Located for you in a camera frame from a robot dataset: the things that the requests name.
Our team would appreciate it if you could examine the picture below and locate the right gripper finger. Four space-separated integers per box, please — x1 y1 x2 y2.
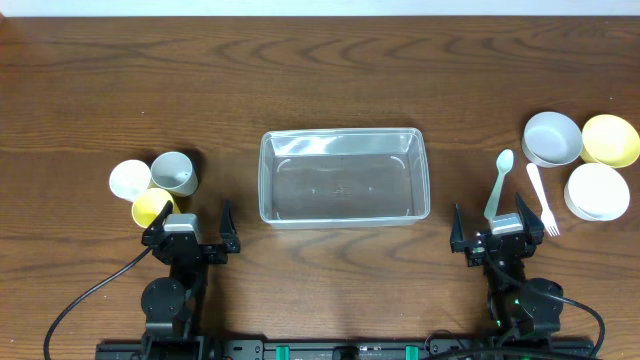
450 205 465 245
515 193 543 234

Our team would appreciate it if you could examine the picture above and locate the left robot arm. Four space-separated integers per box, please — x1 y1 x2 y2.
141 201 241 359

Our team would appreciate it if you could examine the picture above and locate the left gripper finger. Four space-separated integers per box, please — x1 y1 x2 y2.
145 200 174 233
219 199 238 244

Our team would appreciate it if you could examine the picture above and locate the grey plastic cup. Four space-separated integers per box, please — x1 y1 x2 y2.
150 151 198 197

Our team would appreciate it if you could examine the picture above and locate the white plastic bowl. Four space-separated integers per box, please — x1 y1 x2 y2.
564 163 630 221

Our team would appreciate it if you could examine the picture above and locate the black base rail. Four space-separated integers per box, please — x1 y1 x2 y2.
95 335 593 360

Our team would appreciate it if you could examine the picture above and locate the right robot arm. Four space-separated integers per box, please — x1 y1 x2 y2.
450 195 563 347

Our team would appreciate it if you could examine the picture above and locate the clear plastic container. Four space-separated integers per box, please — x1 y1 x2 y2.
258 127 431 230

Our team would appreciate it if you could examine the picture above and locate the pale pink plastic fork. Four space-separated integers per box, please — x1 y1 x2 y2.
526 163 560 236

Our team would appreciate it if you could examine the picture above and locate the yellow plastic bowl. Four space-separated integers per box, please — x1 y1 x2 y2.
580 114 639 168

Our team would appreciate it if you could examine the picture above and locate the grey plastic bowl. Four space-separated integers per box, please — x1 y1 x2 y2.
522 111 583 168

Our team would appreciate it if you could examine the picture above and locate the white plastic cup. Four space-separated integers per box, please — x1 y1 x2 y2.
109 159 152 202

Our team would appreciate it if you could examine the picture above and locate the yellow plastic cup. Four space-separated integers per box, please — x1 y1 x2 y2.
131 188 181 228

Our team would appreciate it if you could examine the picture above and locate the mint green plastic spoon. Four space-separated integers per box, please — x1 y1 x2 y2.
484 149 515 220

